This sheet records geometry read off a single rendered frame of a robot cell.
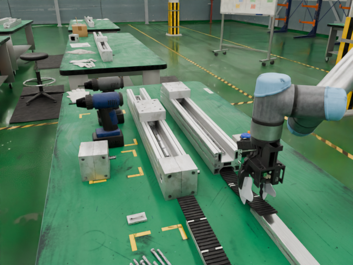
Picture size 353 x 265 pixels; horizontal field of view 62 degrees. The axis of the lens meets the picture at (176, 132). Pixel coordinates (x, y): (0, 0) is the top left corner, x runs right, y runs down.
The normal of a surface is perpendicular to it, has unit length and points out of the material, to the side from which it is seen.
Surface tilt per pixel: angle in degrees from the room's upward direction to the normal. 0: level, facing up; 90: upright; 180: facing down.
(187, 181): 90
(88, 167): 90
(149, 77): 90
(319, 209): 0
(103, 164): 90
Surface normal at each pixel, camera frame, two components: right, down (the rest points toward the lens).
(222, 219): 0.00, -0.91
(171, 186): 0.27, 0.40
